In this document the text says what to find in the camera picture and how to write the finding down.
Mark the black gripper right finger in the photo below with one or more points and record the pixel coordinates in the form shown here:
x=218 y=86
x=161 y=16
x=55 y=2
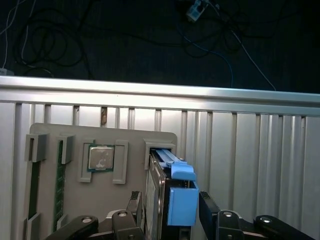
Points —
x=207 y=215

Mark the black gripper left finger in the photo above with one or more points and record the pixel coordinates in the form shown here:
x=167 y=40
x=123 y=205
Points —
x=135 y=220

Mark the hard disk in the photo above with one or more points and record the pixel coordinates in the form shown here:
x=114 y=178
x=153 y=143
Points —
x=182 y=207

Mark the grey parts rack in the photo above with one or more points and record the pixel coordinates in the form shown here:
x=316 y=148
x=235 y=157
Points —
x=75 y=200

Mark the silver CPU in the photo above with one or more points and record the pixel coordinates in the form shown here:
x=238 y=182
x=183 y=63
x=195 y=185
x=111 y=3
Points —
x=101 y=158

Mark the green RAM stick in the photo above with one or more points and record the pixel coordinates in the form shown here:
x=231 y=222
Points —
x=59 y=180

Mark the small white adapter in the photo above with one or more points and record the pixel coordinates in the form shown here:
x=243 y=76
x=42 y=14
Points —
x=6 y=72

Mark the white power strip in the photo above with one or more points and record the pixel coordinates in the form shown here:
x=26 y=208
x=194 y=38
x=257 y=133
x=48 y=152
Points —
x=197 y=10

